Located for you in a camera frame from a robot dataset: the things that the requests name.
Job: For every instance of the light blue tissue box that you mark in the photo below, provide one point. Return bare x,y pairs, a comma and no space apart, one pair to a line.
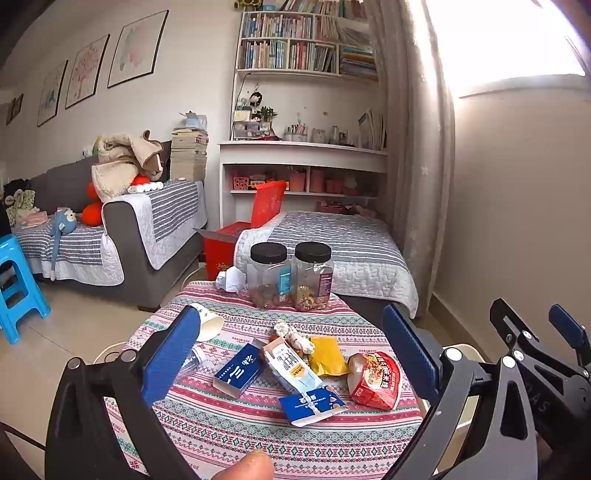
193,121

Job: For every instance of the standing booklets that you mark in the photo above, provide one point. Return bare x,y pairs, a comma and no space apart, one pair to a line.
371,131

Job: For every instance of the blue plastic stool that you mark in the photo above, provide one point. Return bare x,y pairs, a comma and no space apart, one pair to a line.
18,286

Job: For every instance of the blue label plastic jar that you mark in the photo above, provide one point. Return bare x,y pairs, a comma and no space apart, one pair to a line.
265,281

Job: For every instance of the red snack bag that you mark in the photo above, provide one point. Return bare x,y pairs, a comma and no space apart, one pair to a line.
374,383

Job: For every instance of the clear plastic bottle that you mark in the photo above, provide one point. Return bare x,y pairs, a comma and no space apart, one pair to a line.
194,360

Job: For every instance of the white paper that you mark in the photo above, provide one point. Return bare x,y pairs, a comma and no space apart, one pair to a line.
233,280

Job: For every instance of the pen holder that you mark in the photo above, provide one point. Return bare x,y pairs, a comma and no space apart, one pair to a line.
295,134

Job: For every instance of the beige curtain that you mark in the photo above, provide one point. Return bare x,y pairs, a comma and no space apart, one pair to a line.
415,138

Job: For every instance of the group of glass jars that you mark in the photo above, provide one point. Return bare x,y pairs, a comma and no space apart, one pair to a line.
325,136

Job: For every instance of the brown plush toy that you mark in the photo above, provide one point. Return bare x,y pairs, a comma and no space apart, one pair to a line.
154,159

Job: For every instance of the floral cloth toy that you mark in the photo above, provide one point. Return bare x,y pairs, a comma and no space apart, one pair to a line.
21,203

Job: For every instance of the small potted plant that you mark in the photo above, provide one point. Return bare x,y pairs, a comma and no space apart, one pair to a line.
268,115

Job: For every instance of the yellow wrapper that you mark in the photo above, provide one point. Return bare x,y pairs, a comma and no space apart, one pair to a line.
328,356

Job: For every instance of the small framed wall picture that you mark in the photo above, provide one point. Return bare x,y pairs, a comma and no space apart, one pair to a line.
17,106

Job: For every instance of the rows of shelf books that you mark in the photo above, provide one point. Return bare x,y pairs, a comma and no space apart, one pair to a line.
286,50

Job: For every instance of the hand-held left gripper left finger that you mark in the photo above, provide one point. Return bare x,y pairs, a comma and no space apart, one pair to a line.
171,353

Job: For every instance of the blue carton box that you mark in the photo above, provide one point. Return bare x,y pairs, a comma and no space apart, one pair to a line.
238,370

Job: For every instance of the purple label plastic jar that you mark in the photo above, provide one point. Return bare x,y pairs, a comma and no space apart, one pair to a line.
314,281

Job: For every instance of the red white-trimmed plush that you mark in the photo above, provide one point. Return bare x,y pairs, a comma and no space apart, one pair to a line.
145,186

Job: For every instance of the orange plush toy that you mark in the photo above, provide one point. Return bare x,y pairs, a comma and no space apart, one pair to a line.
92,212

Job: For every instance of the red open box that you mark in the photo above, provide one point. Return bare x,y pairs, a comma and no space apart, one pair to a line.
221,254

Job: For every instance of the patterned striped tablecloth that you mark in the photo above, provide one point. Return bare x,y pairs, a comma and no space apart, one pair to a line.
221,424

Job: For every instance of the pink box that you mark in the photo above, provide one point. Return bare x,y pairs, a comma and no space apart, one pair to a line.
34,219

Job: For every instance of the striped quilted sofa cover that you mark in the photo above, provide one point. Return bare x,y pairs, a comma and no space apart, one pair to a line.
83,254
171,212

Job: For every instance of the blue monkey plush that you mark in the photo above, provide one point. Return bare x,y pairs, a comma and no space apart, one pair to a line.
64,221

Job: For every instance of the striped grey bed quilt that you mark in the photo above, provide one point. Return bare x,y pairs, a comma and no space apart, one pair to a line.
360,249

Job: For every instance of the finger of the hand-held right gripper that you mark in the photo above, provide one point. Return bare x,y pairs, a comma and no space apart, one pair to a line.
570,325
515,330

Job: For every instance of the white paper cup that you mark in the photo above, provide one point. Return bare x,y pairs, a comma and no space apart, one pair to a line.
210,324

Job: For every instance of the white bookshelf unit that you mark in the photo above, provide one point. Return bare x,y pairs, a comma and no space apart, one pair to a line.
304,152

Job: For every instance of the grey sofa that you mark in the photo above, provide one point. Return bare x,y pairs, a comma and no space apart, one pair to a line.
124,235

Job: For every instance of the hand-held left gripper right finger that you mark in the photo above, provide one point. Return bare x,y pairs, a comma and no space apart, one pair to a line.
411,355

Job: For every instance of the low pink basket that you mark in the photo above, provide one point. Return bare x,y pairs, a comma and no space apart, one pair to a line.
334,186

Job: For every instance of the blue white snack packet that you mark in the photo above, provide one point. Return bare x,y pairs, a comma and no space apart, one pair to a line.
309,406

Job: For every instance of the tissue wad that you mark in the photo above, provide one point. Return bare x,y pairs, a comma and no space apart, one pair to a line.
293,337

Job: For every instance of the pink soft toy heap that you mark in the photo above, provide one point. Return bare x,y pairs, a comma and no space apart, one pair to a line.
346,210

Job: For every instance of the sunflower decoration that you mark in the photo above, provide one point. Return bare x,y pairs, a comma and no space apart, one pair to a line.
247,4

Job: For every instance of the doll figurine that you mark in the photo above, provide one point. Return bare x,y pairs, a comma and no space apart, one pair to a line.
255,104

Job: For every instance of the pink storage pot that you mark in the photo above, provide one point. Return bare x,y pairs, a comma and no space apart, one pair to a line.
298,181
317,181

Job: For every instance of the bright window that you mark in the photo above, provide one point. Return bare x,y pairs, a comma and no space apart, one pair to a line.
498,41

